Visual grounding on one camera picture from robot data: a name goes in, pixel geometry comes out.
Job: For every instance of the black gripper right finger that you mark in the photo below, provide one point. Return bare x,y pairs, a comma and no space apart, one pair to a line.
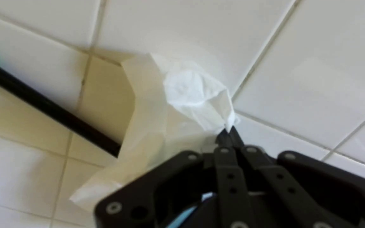
311,194

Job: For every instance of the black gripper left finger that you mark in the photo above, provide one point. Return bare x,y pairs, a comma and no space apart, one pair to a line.
187,190

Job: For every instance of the green BIC utility lighter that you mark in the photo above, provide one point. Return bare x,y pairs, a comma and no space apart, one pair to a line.
33,98

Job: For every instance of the white paper towel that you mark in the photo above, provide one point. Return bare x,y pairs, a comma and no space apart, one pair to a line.
177,106

